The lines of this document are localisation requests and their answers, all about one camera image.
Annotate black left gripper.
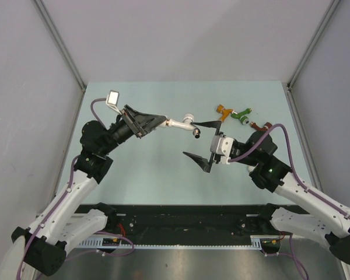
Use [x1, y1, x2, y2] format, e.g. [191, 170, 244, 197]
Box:
[100, 105, 166, 155]

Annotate grey white water faucet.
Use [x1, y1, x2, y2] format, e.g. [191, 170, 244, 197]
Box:
[162, 113, 201, 139]

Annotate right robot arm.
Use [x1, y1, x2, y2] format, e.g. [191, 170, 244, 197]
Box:
[186, 121, 350, 265]

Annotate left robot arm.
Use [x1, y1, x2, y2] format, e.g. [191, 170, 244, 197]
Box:
[12, 105, 170, 277]

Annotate yellow water faucet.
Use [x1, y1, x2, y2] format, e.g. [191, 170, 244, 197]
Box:
[216, 104, 236, 123]

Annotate green water faucet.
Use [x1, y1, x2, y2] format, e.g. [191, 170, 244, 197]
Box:
[230, 108, 252, 125]

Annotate brown water faucet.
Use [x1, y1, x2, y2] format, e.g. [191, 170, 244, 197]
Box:
[250, 122, 272, 132]

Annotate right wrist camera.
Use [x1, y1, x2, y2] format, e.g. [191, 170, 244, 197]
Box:
[210, 135, 234, 165]

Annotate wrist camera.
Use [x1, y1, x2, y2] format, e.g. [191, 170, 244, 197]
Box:
[210, 135, 234, 165]
[105, 90, 121, 114]

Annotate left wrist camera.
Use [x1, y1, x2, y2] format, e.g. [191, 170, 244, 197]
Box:
[105, 90, 121, 114]

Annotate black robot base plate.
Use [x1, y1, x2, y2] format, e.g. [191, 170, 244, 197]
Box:
[104, 205, 282, 245]

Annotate white slotted cable duct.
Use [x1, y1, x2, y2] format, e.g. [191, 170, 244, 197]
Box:
[76, 235, 282, 250]

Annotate aluminium frame post left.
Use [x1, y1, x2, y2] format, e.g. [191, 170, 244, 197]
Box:
[31, 0, 86, 93]

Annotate aluminium frame post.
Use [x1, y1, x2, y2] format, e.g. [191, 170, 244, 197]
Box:
[286, 0, 343, 90]
[31, 0, 86, 93]

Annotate aluminium frame post right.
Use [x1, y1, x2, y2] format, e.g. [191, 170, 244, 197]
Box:
[286, 0, 343, 90]

